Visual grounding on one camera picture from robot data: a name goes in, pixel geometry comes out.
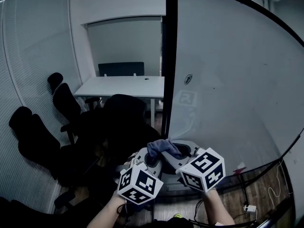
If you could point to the large black office chair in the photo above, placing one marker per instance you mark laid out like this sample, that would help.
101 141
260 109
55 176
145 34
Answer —
126 122

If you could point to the white whiteboard surface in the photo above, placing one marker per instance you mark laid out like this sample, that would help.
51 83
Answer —
237 79

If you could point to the grey-blue wiping cloth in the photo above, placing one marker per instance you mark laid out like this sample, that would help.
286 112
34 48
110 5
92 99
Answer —
161 145

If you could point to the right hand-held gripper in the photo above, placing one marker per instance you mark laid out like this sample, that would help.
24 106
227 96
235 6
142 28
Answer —
204 170

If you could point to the white office desk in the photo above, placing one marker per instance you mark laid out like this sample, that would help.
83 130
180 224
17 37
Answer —
118 87

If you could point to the black panel with light edge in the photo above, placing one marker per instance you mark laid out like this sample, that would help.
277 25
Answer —
280 218

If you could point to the black desk divider panel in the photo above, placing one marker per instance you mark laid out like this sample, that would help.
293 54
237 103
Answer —
121 69

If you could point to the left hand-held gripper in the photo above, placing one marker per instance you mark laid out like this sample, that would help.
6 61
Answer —
140 182

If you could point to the black office chair with headrest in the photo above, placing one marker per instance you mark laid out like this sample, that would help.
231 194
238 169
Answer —
65 101
35 139

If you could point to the small white tag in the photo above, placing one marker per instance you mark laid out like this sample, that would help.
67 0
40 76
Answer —
241 165

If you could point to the small red sheet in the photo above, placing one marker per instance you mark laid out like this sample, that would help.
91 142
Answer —
240 170

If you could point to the person's left forearm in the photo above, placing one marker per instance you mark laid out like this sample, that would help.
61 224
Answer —
107 212

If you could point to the white power adapter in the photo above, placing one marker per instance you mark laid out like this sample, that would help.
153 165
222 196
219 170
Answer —
250 208

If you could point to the person's right neon shoe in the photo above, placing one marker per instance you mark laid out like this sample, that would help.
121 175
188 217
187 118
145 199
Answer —
177 215

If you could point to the person's right forearm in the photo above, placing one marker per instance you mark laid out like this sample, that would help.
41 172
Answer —
217 208

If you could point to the white window blinds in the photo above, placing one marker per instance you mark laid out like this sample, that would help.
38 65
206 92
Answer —
35 56

